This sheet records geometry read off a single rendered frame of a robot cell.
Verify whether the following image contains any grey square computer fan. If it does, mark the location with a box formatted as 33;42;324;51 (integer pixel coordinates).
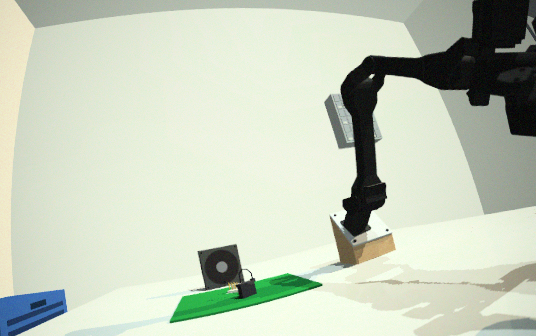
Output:
197;244;242;290

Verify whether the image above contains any green circuit board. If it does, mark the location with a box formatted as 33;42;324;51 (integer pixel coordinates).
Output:
170;273;323;323

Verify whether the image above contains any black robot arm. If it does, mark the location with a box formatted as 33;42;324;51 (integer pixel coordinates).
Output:
340;0;536;237

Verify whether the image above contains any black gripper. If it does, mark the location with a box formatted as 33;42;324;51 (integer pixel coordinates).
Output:
504;17;536;72

